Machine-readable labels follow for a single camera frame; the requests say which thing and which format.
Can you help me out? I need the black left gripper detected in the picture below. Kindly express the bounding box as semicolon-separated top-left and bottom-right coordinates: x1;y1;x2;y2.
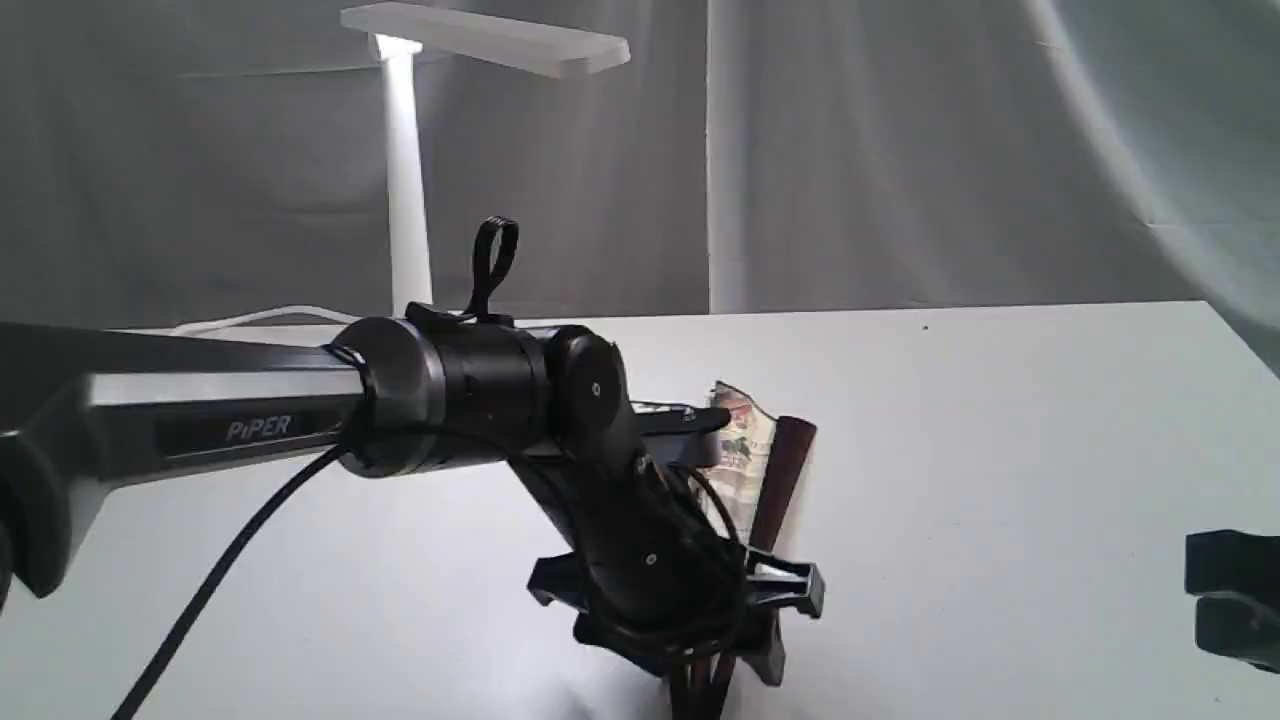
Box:
509;456;826;687

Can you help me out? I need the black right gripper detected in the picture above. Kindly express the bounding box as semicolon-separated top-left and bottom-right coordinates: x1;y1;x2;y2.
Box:
1184;530;1279;673

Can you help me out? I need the painted paper folding fan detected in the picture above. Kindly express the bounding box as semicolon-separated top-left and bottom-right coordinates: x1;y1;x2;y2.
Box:
669;380;819;720

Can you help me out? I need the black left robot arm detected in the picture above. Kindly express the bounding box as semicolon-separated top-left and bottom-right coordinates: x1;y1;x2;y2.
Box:
1;318;826;685

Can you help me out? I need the white desk lamp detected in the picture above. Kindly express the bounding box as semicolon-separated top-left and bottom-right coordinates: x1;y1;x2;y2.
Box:
339;3;631;310

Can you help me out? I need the grey backdrop curtain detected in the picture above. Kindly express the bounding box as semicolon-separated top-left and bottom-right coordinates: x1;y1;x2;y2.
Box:
3;1;1279;368

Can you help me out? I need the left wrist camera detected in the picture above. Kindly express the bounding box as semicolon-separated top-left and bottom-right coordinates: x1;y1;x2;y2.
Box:
631;400;731;469

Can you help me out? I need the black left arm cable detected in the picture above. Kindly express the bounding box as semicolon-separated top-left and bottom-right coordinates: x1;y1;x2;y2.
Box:
110;445;351;720

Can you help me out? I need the white lamp power cable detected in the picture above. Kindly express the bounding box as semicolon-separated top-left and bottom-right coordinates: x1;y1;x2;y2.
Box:
170;306;361;336

